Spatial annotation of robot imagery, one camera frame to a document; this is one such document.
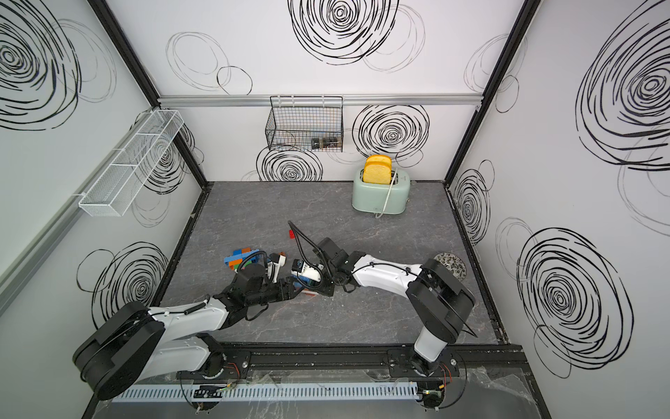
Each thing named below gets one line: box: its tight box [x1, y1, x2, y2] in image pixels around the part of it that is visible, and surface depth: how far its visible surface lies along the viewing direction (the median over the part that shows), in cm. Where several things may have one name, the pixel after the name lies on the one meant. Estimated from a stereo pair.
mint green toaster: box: [351, 168, 411, 215], surface depth 101 cm
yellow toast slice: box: [362, 154, 393, 186], surface depth 100 cm
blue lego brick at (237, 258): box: [223, 248, 260, 266], surface depth 96 cm
